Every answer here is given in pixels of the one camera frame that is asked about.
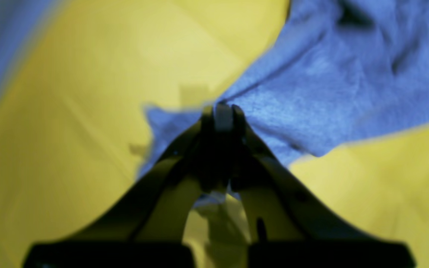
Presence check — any grey t-shirt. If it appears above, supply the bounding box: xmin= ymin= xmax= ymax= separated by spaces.
xmin=136 ymin=0 xmax=429 ymax=209

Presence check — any yellow table cloth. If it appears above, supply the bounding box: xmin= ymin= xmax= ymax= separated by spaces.
xmin=0 ymin=0 xmax=429 ymax=268

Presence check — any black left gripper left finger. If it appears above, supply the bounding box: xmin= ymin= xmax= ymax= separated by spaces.
xmin=23 ymin=105 xmax=222 ymax=268

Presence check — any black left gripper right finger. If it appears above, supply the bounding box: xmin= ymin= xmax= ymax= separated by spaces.
xmin=214 ymin=105 xmax=416 ymax=268

